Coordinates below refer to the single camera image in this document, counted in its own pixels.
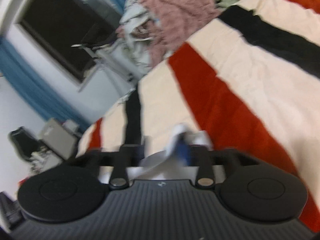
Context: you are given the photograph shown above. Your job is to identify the garment steamer stand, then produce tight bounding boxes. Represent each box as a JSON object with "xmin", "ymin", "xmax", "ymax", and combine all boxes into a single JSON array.
[{"xmin": 71, "ymin": 42, "xmax": 136, "ymax": 93}]

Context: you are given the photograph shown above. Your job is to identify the white and black chair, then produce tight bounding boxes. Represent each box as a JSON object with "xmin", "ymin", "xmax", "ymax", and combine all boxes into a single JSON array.
[{"xmin": 39, "ymin": 117, "xmax": 81, "ymax": 161}]

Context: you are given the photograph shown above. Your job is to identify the pink fuzzy blanket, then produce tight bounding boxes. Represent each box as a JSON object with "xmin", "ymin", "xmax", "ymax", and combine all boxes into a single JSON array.
[{"xmin": 116, "ymin": 0, "xmax": 221, "ymax": 67}]

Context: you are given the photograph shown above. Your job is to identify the red black cream striped blanket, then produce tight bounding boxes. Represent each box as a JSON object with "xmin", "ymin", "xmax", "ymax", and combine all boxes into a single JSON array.
[{"xmin": 77, "ymin": 0, "xmax": 320, "ymax": 235}]

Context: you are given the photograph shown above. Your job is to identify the dark window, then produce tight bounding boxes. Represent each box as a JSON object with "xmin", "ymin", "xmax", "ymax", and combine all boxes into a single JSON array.
[{"xmin": 14, "ymin": 0, "xmax": 125, "ymax": 92}]

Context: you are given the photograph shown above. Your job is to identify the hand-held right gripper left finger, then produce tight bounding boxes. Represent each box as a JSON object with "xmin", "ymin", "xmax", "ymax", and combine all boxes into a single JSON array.
[{"xmin": 75, "ymin": 142, "xmax": 146, "ymax": 190}]

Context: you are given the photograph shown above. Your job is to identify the grey crumpled clothes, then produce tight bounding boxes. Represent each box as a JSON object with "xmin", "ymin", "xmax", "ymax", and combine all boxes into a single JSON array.
[{"xmin": 119, "ymin": 0, "xmax": 161, "ymax": 68}]

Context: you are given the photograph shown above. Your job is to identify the white t-shirt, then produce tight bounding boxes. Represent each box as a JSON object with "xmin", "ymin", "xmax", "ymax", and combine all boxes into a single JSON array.
[{"xmin": 99, "ymin": 123, "xmax": 225, "ymax": 183}]

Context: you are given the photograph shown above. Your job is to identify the row of cosmetic bottles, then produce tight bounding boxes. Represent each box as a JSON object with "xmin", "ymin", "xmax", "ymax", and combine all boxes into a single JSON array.
[{"xmin": 29, "ymin": 150, "xmax": 58, "ymax": 173}]

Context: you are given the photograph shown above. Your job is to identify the wavy vanity mirror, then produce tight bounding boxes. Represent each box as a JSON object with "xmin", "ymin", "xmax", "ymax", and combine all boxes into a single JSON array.
[{"xmin": 9, "ymin": 127, "xmax": 43, "ymax": 161}]

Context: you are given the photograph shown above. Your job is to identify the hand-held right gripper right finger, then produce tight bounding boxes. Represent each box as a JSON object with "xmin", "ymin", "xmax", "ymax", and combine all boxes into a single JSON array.
[{"xmin": 175, "ymin": 140, "xmax": 253, "ymax": 189}]

